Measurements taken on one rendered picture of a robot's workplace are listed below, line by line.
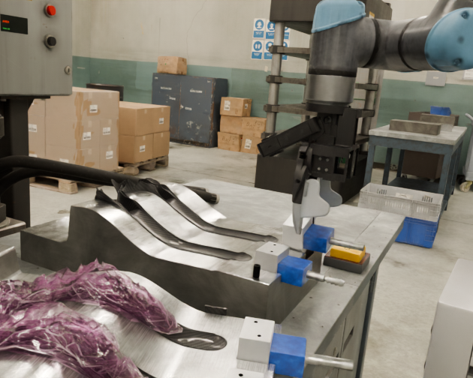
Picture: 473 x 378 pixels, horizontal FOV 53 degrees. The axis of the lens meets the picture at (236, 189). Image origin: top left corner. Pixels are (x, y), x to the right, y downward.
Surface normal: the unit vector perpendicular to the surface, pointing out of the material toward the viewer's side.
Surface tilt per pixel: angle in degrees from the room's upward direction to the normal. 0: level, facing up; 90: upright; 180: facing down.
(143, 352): 27
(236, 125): 88
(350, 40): 90
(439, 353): 90
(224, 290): 90
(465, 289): 0
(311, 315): 0
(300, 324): 0
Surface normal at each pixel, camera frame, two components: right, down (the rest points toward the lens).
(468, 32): 0.23, 0.24
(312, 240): -0.46, 0.37
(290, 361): -0.18, 0.22
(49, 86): 0.89, 0.17
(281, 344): 0.07, -0.97
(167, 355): 0.36, -0.90
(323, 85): -0.50, 0.15
